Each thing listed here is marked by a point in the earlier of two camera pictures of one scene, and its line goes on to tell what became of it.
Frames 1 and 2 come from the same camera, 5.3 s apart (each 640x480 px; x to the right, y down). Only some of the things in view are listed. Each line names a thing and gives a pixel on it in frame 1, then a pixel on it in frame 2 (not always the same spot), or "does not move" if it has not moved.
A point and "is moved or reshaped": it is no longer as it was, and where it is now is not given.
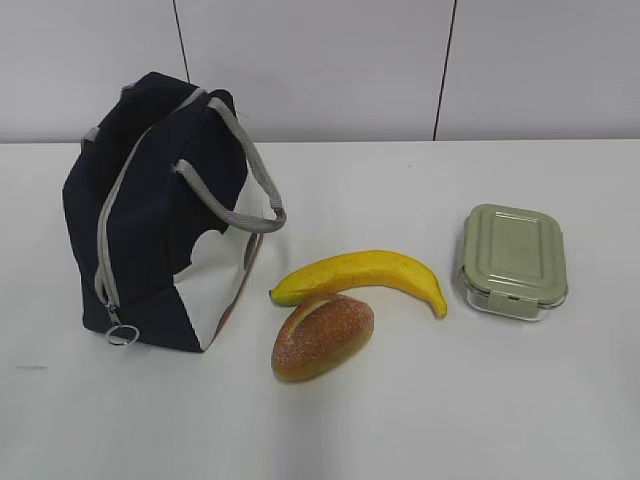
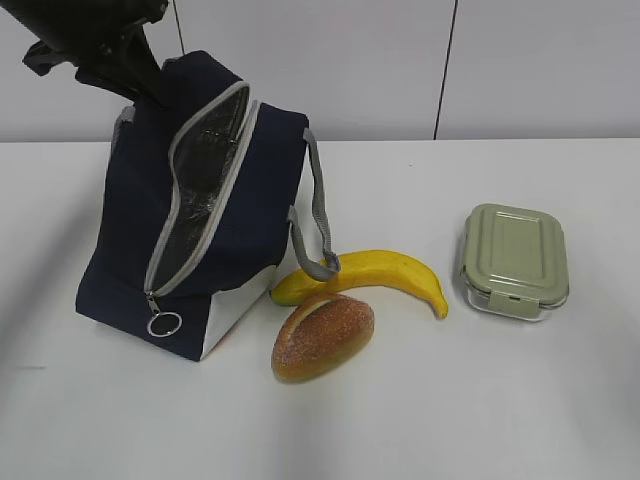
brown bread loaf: x=316 y=334 does not move
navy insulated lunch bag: x=163 y=195 is moved or reshaped
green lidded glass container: x=512 y=260 does not move
